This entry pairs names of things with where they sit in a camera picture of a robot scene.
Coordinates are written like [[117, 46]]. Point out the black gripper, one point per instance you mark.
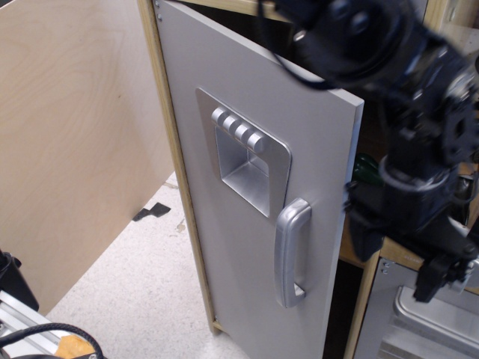
[[416, 218]]

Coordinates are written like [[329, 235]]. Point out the silver fridge door handle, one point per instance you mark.
[[288, 227]]

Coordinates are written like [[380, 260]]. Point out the grey fridge door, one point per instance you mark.
[[320, 128]]

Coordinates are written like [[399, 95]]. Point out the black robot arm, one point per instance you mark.
[[426, 89]]

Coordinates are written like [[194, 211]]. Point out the silver oven knob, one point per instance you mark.
[[469, 283]]

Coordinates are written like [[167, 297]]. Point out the grey oven door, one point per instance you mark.
[[383, 336]]

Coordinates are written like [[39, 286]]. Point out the green toy bell pepper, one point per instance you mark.
[[366, 169]]

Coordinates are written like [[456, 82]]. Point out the wooden toy kitchen cabinet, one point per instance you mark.
[[277, 35]]

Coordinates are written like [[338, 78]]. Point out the white sink basin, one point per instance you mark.
[[472, 67]]

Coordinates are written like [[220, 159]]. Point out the silver ice dispenser panel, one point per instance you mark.
[[251, 161]]

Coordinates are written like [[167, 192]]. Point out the black tape on floor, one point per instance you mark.
[[157, 210]]

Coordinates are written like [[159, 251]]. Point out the grey upper freezer door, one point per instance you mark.
[[420, 7]]

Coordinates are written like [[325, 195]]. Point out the orange tape piece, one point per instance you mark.
[[71, 346]]

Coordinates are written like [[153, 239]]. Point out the silver oven door handle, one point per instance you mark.
[[437, 320]]

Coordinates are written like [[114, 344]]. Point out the aluminium frame rail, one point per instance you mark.
[[16, 316]]

